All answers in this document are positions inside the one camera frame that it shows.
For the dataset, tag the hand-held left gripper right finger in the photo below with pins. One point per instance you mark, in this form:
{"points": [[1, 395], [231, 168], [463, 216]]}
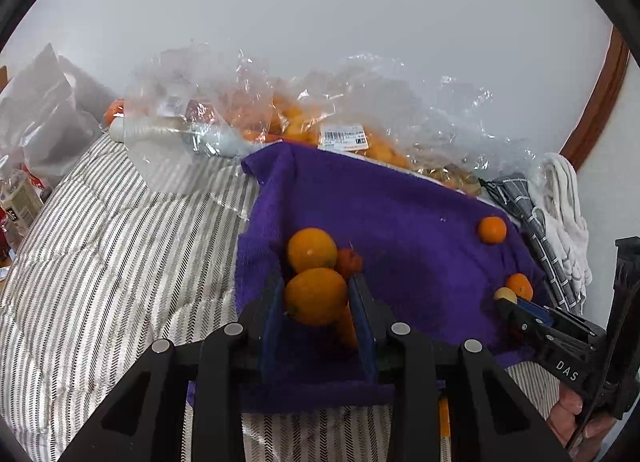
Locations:
{"points": [[362, 337]]}

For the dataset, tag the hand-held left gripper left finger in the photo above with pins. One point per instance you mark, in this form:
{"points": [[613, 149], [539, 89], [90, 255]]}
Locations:
{"points": [[272, 337]]}

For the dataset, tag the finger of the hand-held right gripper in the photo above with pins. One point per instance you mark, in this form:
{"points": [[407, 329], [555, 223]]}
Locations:
{"points": [[525, 324], [537, 308]]}

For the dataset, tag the orange mandarin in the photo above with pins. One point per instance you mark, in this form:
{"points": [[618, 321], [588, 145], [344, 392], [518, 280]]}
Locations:
{"points": [[112, 112], [347, 334], [315, 296], [491, 229], [521, 285], [443, 414], [311, 248]]}

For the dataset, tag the pale yellow longan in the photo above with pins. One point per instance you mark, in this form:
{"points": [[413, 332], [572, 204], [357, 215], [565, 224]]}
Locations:
{"points": [[505, 294]]}

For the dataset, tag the small red cherry tomato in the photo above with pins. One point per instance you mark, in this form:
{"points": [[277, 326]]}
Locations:
{"points": [[350, 262]]}

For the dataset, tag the person's right hand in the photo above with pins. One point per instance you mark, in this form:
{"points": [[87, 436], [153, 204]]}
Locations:
{"points": [[567, 417]]}

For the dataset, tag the grey plaid cloth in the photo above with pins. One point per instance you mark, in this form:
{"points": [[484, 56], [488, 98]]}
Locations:
{"points": [[545, 237]]}

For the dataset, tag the white striped towel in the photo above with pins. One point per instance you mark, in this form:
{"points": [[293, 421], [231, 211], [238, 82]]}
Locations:
{"points": [[562, 207]]}

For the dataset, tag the purple towel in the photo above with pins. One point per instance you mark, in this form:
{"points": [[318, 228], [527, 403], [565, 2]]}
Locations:
{"points": [[410, 222]]}

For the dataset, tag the pile of brown longans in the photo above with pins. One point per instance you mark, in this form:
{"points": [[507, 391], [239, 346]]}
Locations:
{"points": [[450, 177]]}

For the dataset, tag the striped grey white blanket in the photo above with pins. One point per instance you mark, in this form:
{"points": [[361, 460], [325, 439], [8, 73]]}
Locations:
{"points": [[125, 252]]}

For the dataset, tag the pile of small oranges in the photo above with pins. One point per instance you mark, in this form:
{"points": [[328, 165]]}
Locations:
{"points": [[300, 122]]}

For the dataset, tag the clear crinkled plastic bag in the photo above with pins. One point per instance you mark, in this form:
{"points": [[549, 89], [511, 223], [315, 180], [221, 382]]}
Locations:
{"points": [[440, 112], [200, 92]]}

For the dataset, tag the white plastic bottle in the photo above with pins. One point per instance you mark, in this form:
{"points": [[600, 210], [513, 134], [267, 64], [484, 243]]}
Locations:
{"points": [[150, 135]]}

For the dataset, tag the red box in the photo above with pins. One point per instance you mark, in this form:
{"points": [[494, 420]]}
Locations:
{"points": [[5, 232]]}

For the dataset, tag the snack packets at left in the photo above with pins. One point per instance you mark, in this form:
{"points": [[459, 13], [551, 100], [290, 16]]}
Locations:
{"points": [[17, 202]]}

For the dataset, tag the frosted white plastic bag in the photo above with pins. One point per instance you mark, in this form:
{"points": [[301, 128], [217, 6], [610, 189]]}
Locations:
{"points": [[45, 112]]}

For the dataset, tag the brown wooden frame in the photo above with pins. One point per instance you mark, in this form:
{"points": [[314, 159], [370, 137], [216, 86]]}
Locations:
{"points": [[600, 92]]}

